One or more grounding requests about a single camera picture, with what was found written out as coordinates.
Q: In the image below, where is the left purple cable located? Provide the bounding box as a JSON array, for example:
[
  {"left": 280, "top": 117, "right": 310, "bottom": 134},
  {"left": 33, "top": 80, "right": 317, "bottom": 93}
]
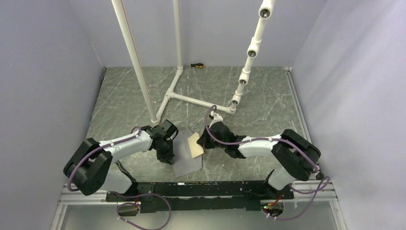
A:
[{"left": 67, "top": 126, "right": 143, "bottom": 193}]

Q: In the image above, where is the purple cable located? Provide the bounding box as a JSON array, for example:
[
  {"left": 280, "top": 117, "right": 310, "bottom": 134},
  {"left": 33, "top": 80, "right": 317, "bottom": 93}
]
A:
[
  {"left": 204, "top": 104, "right": 331, "bottom": 222},
  {"left": 67, "top": 126, "right": 143, "bottom": 193}
]

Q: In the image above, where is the white PVC pipe frame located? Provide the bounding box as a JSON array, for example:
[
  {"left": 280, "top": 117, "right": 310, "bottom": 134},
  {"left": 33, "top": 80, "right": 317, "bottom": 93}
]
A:
[{"left": 112, "top": 0, "right": 275, "bottom": 125}]

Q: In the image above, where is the yellow black screwdriver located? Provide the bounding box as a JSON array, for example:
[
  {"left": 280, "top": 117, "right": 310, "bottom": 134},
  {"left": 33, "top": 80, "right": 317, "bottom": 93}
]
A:
[{"left": 190, "top": 63, "right": 204, "bottom": 68}]

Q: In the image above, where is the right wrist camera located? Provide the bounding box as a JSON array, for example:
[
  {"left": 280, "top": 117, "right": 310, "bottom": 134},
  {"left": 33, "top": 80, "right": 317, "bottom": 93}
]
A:
[{"left": 209, "top": 111, "right": 223, "bottom": 127}]

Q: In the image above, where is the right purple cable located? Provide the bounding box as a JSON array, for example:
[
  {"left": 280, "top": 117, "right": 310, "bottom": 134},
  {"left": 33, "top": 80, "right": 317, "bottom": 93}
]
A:
[{"left": 204, "top": 104, "right": 331, "bottom": 222}]

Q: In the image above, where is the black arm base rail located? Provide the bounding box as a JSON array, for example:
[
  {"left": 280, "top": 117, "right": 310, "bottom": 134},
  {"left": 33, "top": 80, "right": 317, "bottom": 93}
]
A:
[{"left": 106, "top": 180, "right": 294, "bottom": 213}]

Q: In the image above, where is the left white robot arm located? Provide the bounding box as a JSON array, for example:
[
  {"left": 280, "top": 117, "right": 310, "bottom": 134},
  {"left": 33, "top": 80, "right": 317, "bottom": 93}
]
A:
[{"left": 63, "top": 120, "right": 179, "bottom": 201}]

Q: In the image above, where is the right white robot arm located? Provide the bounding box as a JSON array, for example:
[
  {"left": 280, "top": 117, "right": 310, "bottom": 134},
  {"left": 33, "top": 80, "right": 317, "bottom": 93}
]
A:
[{"left": 196, "top": 122, "right": 321, "bottom": 199}]

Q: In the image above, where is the brown paper letter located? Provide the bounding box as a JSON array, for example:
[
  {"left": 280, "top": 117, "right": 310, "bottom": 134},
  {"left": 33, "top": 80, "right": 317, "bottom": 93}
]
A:
[{"left": 187, "top": 132, "right": 204, "bottom": 158}]

